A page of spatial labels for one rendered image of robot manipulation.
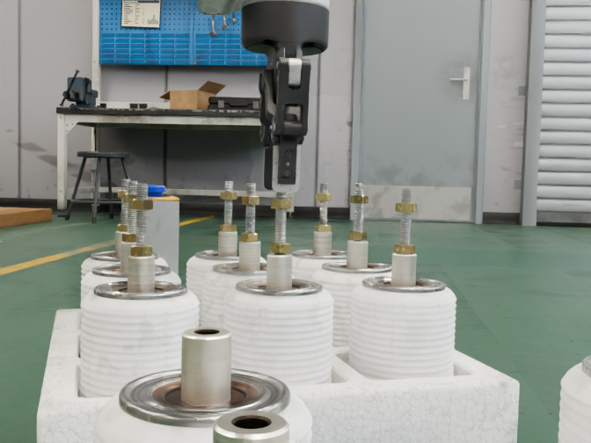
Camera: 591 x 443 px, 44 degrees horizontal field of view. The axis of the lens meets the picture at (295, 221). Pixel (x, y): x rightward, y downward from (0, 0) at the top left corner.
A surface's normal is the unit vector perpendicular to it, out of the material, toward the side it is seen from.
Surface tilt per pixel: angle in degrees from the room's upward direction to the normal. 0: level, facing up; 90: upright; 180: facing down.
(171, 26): 90
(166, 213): 90
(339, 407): 90
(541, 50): 90
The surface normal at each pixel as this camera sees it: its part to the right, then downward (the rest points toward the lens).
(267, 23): -0.38, 0.05
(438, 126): -0.11, 0.07
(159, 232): 0.28, 0.07
